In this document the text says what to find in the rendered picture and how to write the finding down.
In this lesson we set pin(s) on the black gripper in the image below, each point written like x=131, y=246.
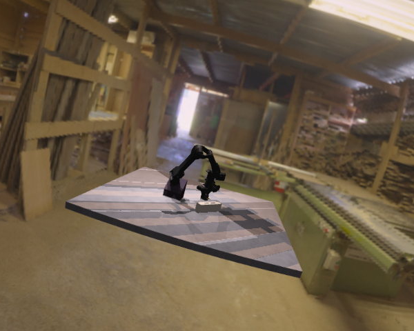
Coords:
x=204, y=189

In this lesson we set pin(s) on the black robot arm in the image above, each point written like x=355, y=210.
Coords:
x=197, y=153

